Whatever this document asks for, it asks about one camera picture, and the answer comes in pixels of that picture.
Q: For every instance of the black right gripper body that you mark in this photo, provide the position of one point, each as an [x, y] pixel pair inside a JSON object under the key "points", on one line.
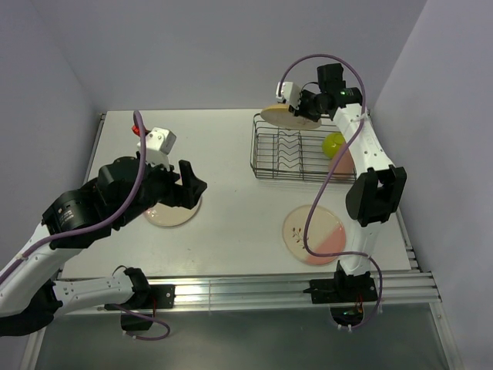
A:
{"points": [[310, 105]]}

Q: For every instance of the green ceramic bowl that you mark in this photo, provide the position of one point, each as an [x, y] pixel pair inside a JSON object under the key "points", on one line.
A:
{"points": [[331, 144]]}

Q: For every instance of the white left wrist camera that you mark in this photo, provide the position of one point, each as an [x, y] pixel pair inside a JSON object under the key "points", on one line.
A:
{"points": [[159, 144]]}

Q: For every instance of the pink cream plate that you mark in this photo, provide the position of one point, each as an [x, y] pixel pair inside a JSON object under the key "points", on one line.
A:
{"points": [[165, 216], [326, 235]]}

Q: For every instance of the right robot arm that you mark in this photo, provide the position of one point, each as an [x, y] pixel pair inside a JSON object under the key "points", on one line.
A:
{"points": [[376, 192]]}

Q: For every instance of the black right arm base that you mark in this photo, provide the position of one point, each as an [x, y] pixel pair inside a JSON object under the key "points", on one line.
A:
{"points": [[330, 291]]}

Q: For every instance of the wire dish rack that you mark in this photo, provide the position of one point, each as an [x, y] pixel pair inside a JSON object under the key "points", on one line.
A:
{"points": [[285, 154]]}

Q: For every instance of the pink cup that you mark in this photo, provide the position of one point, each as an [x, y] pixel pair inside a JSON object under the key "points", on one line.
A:
{"points": [[345, 166]]}

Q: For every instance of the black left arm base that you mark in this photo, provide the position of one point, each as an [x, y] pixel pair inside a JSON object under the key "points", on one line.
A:
{"points": [[159, 296]]}

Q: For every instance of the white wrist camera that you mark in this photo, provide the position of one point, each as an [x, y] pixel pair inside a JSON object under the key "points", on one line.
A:
{"points": [[159, 144], [288, 93]]}

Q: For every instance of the yellow cream plate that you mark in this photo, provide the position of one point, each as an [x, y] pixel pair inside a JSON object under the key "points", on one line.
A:
{"points": [[280, 116]]}

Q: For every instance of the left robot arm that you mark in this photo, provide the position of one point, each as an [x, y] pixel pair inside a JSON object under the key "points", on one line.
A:
{"points": [[31, 298]]}

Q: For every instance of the aluminium table rail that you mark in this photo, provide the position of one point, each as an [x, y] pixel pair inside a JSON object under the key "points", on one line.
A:
{"points": [[248, 292]]}

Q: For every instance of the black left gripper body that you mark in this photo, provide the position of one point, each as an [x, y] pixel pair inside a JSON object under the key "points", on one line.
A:
{"points": [[160, 187]]}

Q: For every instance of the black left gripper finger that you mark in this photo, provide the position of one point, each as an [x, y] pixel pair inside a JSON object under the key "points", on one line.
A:
{"points": [[187, 196], [188, 177]]}

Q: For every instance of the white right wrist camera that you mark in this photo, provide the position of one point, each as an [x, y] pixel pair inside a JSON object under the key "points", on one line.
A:
{"points": [[288, 93]]}

